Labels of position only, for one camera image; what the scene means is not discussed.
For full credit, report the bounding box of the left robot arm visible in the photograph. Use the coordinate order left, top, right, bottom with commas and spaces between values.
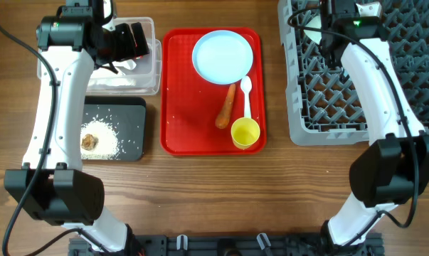
4, 1, 149, 255

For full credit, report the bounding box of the clear plastic bin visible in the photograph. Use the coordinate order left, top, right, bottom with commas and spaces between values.
37, 14, 159, 98

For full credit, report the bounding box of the red serving tray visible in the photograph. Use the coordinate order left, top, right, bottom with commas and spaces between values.
160, 27, 267, 156

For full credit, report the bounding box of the black waste tray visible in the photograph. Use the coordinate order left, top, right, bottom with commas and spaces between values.
84, 96, 147, 161

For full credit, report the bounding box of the mint green bowl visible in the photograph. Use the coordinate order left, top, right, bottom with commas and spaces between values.
304, 15, 322, 45

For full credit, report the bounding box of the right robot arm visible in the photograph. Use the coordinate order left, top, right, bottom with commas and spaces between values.
320, 1, 429, 248

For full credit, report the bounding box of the light blue plate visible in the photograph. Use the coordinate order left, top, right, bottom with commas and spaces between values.
191, 30, 254, 85

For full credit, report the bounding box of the white rice pile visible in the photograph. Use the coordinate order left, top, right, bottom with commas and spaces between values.
80, 105, 120, 160

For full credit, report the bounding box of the white napkin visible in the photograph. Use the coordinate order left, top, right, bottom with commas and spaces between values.
89, 42, 154, 88

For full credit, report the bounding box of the yellow cup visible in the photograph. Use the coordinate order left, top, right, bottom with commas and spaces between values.
231, 117, 260, 150

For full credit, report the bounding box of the grey dishwasher rack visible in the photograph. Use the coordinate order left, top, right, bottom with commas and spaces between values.
277, 0, 429, 146

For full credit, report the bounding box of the orange carrot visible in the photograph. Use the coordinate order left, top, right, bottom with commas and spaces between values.
215, 83, 236, 129

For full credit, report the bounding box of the white plastic spoon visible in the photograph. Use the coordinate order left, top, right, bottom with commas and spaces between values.
240, 76, 253, 118

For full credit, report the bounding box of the brown mushroom scrap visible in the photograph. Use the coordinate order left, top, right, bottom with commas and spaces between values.
80, 134, 98, 151

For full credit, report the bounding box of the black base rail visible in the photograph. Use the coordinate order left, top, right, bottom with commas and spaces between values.
68, 233, 385, 256

